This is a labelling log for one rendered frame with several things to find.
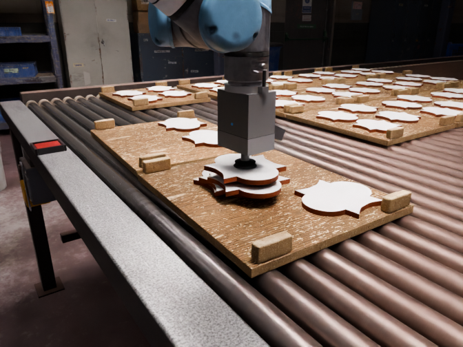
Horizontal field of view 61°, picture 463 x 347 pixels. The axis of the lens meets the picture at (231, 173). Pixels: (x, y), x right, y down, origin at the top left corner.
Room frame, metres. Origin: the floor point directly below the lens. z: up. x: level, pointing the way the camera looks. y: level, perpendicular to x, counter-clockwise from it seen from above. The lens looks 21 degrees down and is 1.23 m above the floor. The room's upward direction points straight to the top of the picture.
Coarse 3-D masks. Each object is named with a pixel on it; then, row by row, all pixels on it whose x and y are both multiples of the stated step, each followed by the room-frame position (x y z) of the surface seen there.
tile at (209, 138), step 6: (192, 132) 1.06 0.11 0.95; (198, 132) 1.06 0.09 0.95; (204, 132) 1.06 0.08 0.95; (210, 132) 1.06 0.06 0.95; (216, 132) 1.06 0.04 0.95; (186, 138) 1.01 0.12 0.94; (192, 138) 1.00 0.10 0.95; (198, 138) 1.00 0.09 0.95; (204, 138) 1.00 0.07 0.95; (210, 138) 1.00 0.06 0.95; (216, 138) 1.00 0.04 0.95; (198, 144) 0.96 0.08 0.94; (204, 144) 0.97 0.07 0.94; (210, 144) 0.96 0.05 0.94; (216, 144) 0.95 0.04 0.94
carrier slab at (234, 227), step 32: (288, 160) 0.85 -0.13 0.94; (160, 192) 0.67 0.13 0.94; (192, 192) 0.67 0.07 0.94; (288, 192) 0.67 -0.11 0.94; (192, 224) 0.56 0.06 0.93; (224, 224) 0.54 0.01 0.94; (256, 224) 0.54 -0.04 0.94; (288, 224) 0.54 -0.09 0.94; (320, 224) 0.54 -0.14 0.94; (352, 224) 0.54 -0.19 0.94; (288, 256) 0.46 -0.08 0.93
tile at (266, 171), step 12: (228, 156) 0.73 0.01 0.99; (240, 156) 0.73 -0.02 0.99; (252, 156) 0.73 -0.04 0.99; (204, 168) 0.68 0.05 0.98; (216, 168) 0.66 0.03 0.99; (228, 168) 0.66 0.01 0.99; (264, 168) 0.67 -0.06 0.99; (276, 168) 0.67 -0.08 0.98; (228, 180) 0.62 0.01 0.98; (240, 180) 0.62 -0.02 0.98; (252, 180) 0.61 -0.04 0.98; (264, 180) 0.61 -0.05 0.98
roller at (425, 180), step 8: (192, 104) 1.62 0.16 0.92; (208, 112) 1.50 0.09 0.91; (216, 112) 1.46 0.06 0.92; (288, 136) 1.13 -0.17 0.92; (296, 136) 1.12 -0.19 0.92; (304, 144) 1.07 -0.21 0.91; (312, 144) 1.05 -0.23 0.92; (320, 144) 1.04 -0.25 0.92; (328, 152) 1.00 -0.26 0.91; (336, 152) 0.98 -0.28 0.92; (344, 152) 0.97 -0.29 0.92; (352, 160) 0.93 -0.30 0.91; (360, 160) 0.91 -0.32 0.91; (368, 160) 0.90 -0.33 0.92; (376, 160) 0.90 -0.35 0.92; (376, 168) 0.87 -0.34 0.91; (384, 168) 0.86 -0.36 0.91; (392, 168) 0.85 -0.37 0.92; (400, 176) 0.82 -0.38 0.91; (408, 176) 0.81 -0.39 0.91; (416, 176) 0.80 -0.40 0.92; (424, 176) 0.79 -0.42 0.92; (424, 184) 0.77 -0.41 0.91; (432, 184) 0.76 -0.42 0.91; (440, 184) 0.75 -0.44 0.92; (448, 184) 0.75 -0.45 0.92; (448, 192) 0.73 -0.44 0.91; (456, 192) 0.72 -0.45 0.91
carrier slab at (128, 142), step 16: (112, 128) 1.15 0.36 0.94; (128, 128) 1.15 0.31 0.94; (144, 128) 1.15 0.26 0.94; (160, 128) 1.15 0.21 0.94; (208, 128) 1.15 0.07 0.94; (112, 144) 0.98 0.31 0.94; (128, 144) 0.98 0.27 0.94; (144, 144) 0.98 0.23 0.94; (160, 144) 0.98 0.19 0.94; (176, 144) 0.98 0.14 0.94; (192, 144) 0.98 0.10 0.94; (128, 160) 0.85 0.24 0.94; (176, 160) 0.85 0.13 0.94; (192, 160) 0.86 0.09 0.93
